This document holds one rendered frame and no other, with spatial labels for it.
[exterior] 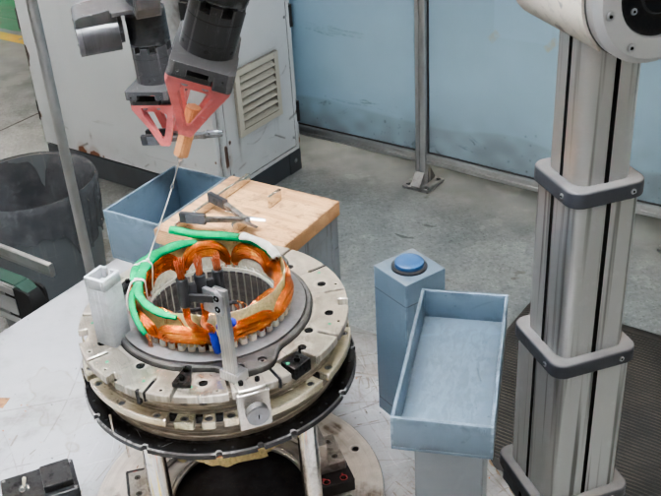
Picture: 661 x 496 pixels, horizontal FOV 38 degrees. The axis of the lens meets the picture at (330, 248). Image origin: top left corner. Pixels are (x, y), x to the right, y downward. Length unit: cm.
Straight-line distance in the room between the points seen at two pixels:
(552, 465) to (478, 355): 34
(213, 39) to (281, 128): 283
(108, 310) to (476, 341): 44
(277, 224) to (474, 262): 197
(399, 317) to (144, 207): 47
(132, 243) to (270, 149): 231
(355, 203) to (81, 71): 118
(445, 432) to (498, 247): 238
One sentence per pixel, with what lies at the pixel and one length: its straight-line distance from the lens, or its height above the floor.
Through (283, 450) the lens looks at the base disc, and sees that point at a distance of 138.
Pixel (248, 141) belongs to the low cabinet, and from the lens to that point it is 362.
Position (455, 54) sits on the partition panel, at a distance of 351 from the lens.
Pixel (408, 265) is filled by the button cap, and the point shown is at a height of 104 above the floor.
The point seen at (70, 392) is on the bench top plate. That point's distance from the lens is 160.
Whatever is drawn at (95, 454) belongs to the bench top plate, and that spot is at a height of 78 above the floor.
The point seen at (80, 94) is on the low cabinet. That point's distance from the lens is 395.
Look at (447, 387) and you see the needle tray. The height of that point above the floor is 103.
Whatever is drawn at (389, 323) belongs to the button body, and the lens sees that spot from 135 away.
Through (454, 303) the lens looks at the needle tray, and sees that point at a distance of 122.
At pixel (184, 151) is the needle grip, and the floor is 131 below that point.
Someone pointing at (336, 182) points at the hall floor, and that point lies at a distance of 383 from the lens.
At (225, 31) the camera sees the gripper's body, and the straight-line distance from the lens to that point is 96.
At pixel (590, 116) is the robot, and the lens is 119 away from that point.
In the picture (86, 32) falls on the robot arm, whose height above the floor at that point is 134.
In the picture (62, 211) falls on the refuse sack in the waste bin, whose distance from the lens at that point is 270.
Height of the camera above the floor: 173
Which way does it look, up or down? 31 degrees down
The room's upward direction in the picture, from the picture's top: 4 degrees counter-clockwise
